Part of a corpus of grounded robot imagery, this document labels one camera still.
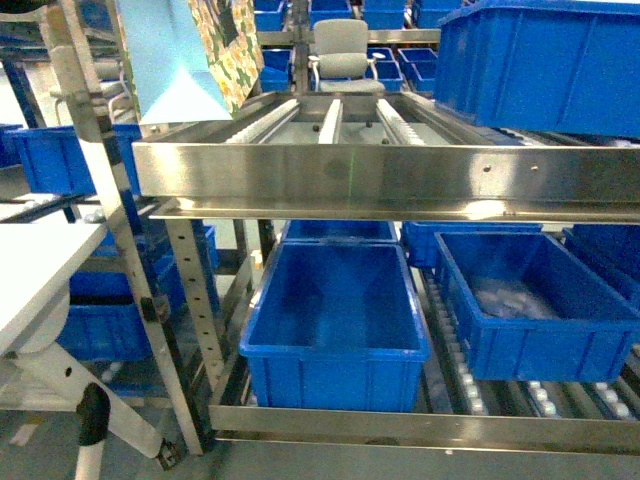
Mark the flower gift bag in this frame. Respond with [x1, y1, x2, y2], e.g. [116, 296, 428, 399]
[116, 1, 264, 126]

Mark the blue bin lower centre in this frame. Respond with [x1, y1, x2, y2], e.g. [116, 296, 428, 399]
[239, 242, 430, 413]

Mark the blue bin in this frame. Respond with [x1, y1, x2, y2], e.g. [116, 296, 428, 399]
[435, 232, 639, 383]
[239, 242, 430, 413]

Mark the grey office chair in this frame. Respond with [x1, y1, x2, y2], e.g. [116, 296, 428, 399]
[308, 19, 385, 93]

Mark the blue bin lower right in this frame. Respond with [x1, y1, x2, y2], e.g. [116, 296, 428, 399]
[435, 232, 639, 383]

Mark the large blue plastic crate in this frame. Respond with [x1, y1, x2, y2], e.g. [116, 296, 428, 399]
[434, 1, 639, 137]

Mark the stainless steel rack frame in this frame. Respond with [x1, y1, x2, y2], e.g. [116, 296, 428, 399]
[0, 0, 640, 456]

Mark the white table frame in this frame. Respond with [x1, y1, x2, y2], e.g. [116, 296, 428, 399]
[1, 223, 180, 479]

